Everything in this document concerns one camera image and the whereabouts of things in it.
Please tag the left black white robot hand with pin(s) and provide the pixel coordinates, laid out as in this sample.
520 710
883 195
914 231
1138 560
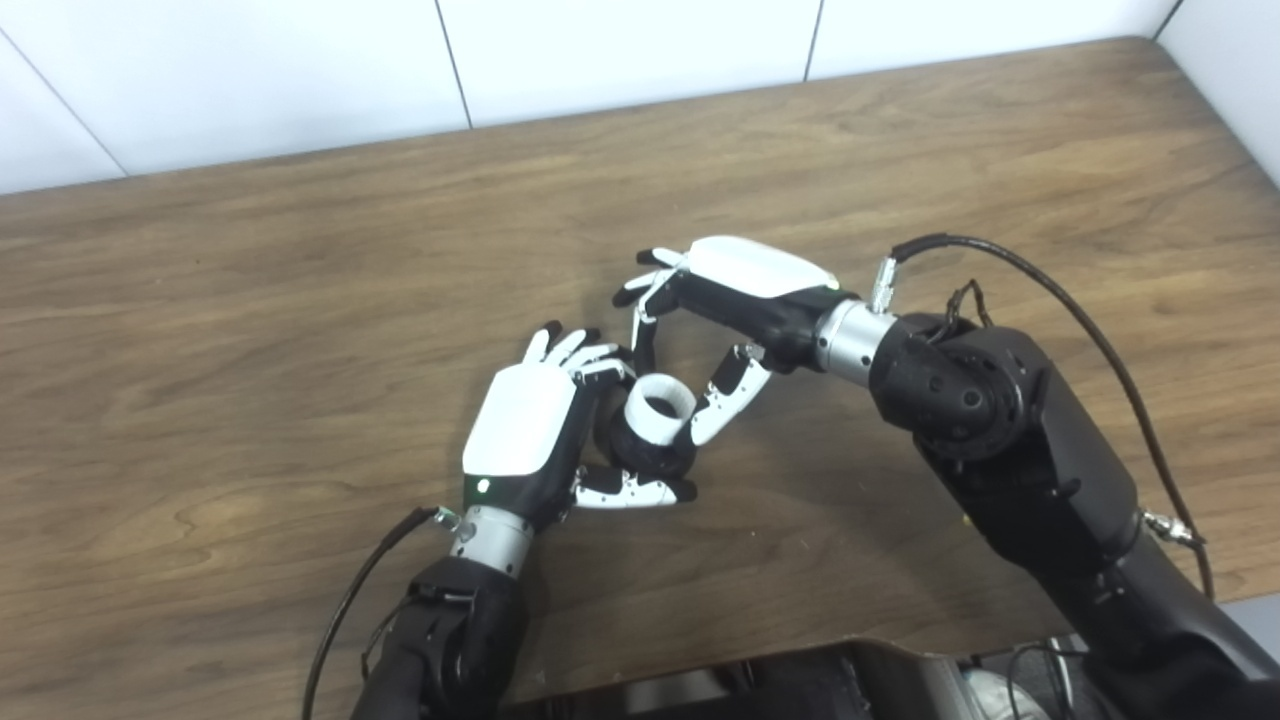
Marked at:
520 420

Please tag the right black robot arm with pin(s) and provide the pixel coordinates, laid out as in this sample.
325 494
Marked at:
1030 440

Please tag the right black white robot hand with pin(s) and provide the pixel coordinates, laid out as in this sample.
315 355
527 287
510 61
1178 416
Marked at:
760 290

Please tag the round black part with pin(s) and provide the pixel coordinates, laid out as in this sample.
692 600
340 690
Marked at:
650 458

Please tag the black robot torso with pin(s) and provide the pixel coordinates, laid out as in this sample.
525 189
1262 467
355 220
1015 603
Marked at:
800 685

